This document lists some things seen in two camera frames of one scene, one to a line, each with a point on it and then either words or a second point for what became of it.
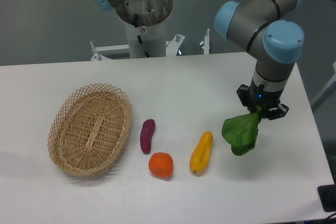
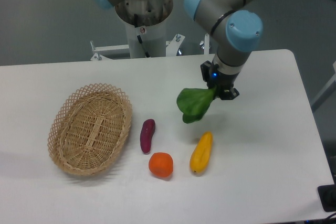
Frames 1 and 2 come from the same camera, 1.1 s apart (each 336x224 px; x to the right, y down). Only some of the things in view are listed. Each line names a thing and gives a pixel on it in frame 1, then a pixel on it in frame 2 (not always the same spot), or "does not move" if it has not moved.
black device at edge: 327,195 does not move
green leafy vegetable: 240,131 → 193,103
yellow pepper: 200,156 does not move
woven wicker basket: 89,129 does not move
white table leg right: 333,81 does not move
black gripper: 265,99 → 222,81
